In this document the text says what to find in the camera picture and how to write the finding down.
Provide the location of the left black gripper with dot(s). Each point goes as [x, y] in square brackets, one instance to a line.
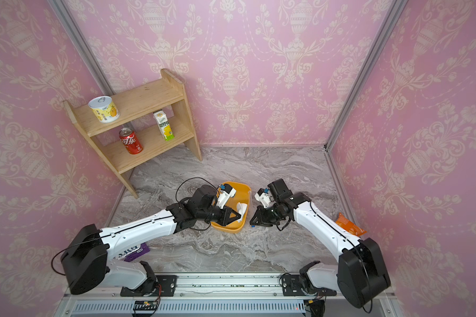
[226, 218]

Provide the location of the yellow white tin can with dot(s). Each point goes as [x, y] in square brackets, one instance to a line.
[104, 109]

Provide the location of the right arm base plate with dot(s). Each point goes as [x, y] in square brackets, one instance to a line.
[293, 287]

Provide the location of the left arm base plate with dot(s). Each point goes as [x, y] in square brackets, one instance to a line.
[163, 286]

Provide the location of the green white juice carton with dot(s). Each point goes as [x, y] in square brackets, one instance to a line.
[164, 125]

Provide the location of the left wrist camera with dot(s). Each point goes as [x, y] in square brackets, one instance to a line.
[225, 192]

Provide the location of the orange snack bag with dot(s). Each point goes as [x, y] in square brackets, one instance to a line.
[349, 226]

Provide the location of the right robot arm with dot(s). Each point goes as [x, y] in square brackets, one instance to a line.
[360, 273]

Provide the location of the red cola can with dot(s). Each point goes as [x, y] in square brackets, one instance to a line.
[130, 140]

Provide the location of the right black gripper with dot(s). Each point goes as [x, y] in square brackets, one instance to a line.
[263, 220]

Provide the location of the purple tissue pack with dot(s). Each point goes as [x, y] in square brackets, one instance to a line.
[136, 252]

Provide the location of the yellow plastic basin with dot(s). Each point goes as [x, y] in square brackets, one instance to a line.
[243, 195]

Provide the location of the white wiping cloth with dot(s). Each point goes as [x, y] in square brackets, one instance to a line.
[242, 211]

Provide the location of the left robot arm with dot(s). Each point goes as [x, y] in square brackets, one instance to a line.
[92, 259]

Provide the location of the aluminium front rail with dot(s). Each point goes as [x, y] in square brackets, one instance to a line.
[222, 294]

